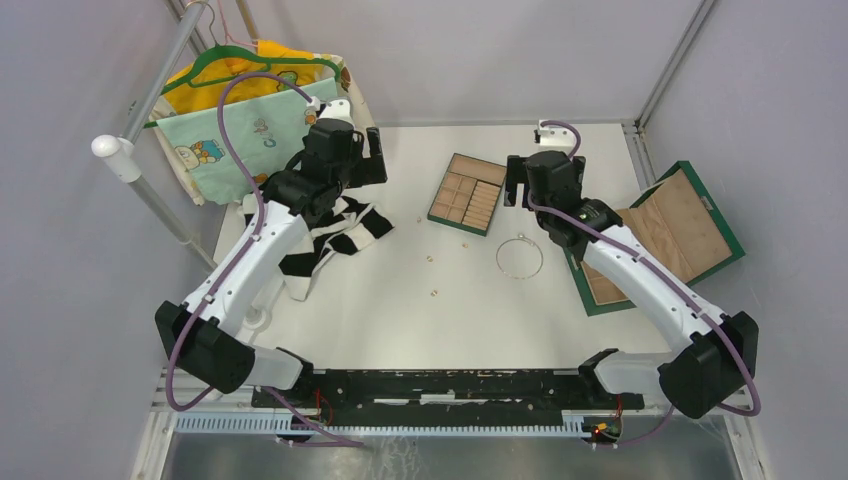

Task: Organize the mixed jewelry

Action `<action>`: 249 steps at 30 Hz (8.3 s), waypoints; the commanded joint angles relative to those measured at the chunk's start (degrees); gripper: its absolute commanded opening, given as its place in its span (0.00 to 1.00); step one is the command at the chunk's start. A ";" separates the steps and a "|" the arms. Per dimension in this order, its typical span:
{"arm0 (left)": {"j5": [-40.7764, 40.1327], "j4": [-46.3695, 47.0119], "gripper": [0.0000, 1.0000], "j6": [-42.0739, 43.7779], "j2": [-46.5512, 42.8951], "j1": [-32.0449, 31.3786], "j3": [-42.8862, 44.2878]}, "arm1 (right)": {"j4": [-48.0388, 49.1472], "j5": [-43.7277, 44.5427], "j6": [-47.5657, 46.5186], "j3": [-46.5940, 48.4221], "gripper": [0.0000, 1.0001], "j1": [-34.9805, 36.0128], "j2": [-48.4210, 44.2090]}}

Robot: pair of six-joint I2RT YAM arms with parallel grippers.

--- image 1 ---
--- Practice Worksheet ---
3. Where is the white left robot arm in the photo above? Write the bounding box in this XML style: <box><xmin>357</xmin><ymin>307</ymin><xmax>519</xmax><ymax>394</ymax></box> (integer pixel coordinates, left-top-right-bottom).
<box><xmin>155</xmin><ymin>118</ymin><xmax>388</xmax><ymax>408</ymax></box>

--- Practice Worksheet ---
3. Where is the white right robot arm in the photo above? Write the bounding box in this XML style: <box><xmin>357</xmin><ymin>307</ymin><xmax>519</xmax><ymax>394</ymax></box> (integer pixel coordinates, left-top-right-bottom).
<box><xmin>504</xmin><ymin>150</ymin><xmax>762</xmax><ymax>419</ymax></box>

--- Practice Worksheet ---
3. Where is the green jewelry tray with compartments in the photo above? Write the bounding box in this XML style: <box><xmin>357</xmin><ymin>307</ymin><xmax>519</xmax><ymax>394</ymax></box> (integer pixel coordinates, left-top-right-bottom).
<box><xmin>427</xmin><ymin>153</ymin><xmax>507</xmax><ymax>237</ymax></box>

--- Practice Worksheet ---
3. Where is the open green jewelry box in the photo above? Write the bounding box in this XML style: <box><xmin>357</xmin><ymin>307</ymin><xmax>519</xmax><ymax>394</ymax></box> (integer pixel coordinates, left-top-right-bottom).
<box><xmin>563</xmin><ymin>160</ymin><xmax>747</xmax><ymax>318</ymax></box>

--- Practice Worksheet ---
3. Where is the black white striped cloth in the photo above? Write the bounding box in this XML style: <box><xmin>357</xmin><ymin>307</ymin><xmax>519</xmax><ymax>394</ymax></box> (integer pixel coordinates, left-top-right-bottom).
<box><xmin>279</xmin><ymin>196</ymin><xmax>395</xmax><ymax>301</ymax></box>

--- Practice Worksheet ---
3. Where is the mint cartoon print cloth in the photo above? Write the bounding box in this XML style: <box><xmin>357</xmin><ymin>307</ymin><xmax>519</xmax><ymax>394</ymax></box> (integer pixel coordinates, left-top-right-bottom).
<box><xmin>154</xmin><ymin>80</ymin><xmax>334</xmax><ymax>205</ymax></box>

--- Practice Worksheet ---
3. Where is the yellow cartoon garment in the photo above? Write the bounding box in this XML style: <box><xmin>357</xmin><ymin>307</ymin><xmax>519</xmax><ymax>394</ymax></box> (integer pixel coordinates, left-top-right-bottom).
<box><xmin>147</xmin><ymin>40</ymin><xmax>374</xmax><ymax>205</ymax></box>

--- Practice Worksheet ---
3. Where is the green clothes hanger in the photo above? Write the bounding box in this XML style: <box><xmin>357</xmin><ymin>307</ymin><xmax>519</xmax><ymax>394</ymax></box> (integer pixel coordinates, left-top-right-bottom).
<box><xmin>161</xmin><ymin>40</ymin><xmax>350</xmax><ymax>115</ymax></box>

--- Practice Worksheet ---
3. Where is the silver clothes rack pole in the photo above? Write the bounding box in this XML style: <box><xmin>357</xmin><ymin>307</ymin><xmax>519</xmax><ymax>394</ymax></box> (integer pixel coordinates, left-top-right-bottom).
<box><xmin>90</xmin><ymin>0</ymin><xmax>220</xmax><ymax>272</ymax></box>

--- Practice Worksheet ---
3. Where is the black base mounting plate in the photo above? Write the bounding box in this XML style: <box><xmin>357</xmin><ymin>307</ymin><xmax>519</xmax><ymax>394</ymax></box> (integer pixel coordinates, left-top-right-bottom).
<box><xmin>251</xmin><ymin>369</ymin><xmax>645</xmax><ymax>427</ymax></box>

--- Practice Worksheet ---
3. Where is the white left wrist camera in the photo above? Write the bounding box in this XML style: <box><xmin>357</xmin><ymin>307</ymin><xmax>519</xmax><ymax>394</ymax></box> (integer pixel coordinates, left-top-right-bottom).
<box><xmin>304</xmin><ymin>97</ymin><xmax>354</xmax><ymax>125</ymax></box>

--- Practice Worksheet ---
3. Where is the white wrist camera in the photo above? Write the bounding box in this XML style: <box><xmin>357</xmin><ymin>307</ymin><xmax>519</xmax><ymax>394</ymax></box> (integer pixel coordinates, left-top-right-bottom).
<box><xmin>304</xmin><ymin>97</ymin><xmax>354</xmax><ymax>125</ymax></box>
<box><xmin>535</xmin><ymin>120</ymin><xmax>576</xmax><ymax>149</ymax></box>

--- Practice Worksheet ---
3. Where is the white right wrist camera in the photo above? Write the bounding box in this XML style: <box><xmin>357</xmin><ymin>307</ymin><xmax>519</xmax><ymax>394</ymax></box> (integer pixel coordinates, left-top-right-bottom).
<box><xmin>535</xmin><ymin>120</ymin><xmax>576</xmax><ymax>149</ymax></box>

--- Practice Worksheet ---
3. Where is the silver hoop necklace with pearls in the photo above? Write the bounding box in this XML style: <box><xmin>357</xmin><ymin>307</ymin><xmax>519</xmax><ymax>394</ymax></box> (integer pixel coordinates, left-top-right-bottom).
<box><xmin>495</xmin><ymin>233</ymin><xmax>545</xmax><ymax>282</ymax></box>

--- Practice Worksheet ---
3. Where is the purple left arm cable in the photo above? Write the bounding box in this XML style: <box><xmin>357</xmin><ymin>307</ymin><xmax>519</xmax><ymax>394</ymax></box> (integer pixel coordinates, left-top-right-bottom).
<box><xmin>164</xmin><ymin>71</ymin><xmax>367</xmax><ymax>450</ymax></box>

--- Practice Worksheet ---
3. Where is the white slotted cable duct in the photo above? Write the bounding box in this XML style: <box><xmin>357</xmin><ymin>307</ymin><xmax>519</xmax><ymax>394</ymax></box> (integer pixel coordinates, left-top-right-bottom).
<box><xmin>173</xmin><ymin>413</ymin><xmax>591</xmax><ymax>439</ymax></box>

